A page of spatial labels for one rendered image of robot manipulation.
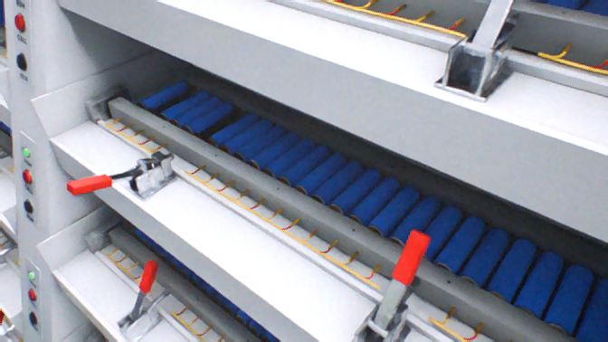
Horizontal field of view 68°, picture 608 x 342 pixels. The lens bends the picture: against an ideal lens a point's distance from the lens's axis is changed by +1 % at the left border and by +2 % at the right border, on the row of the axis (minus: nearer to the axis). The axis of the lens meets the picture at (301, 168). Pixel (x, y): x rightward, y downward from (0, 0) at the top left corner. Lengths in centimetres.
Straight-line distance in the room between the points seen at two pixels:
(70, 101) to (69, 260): 22
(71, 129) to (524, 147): 49
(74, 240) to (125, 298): 11
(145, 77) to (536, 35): 47
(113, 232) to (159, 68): 23
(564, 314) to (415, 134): 18
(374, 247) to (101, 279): 40
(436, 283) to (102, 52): 44
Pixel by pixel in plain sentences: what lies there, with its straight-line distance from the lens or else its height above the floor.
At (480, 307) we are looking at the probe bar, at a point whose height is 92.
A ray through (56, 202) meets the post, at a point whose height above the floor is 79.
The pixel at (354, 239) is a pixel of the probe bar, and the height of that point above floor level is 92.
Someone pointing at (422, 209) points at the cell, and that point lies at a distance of 40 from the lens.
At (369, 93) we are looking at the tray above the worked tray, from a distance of 26.
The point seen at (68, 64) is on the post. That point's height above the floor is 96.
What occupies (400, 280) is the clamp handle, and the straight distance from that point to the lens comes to 31.
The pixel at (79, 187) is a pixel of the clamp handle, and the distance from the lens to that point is 43.
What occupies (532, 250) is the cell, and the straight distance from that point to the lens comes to 40.
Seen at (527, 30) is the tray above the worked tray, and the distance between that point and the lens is 30.
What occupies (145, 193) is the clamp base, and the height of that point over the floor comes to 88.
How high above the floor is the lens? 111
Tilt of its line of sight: 24 degrees down
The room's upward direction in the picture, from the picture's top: 13 degrees clockwise
